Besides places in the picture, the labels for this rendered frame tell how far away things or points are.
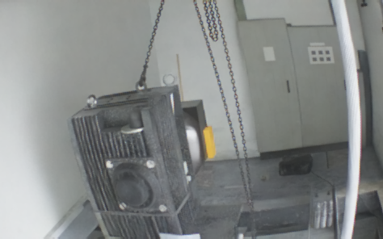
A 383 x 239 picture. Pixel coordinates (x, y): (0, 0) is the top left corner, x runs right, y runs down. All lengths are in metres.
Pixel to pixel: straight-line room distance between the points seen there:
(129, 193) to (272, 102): 3.22
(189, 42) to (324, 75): 1.76
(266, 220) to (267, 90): 2.31
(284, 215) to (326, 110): 2.32
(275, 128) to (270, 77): 0.62
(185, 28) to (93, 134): 3.32
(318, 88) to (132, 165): 3.28
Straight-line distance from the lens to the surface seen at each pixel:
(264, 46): 4.70
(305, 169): 4.56
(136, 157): 1.85
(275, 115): 4.88
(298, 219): 2.82
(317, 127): 4.92
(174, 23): 5.11
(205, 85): 5.15
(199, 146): 2.24
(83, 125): 1.95
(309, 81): 4.76
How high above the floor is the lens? 2.02
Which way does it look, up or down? 16 degrees down
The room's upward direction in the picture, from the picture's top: 10 degrees counter-clockwise
